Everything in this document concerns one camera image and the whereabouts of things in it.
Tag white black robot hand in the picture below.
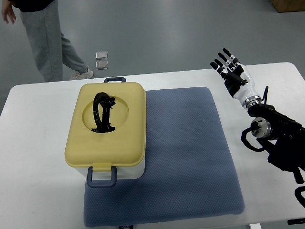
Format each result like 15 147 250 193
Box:
210 48 262 109

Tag yellow storage box lid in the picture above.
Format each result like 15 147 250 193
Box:
64 77 147 188

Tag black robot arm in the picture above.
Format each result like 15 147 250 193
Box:
241 86 305 206

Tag brown cardboard box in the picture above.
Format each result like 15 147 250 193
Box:
270 0 305 13

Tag white storage box base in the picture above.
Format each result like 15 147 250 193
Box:
76 89 146 181

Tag blue padded mat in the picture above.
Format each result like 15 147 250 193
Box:
84 87 245 227

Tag upper metal floor plate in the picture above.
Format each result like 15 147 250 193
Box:
95 51 108 60

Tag metal floor plate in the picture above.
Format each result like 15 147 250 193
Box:
95 61 108 70
95 51 108 60

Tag lower metal floor plate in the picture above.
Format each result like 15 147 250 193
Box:
95 61 108 70

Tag black table label tag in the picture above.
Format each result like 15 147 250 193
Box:
119 225 134 229

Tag person in grey trousers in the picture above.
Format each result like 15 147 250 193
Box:
1 0 94 82

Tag black table edge bracket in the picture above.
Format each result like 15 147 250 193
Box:
287 218 305 225

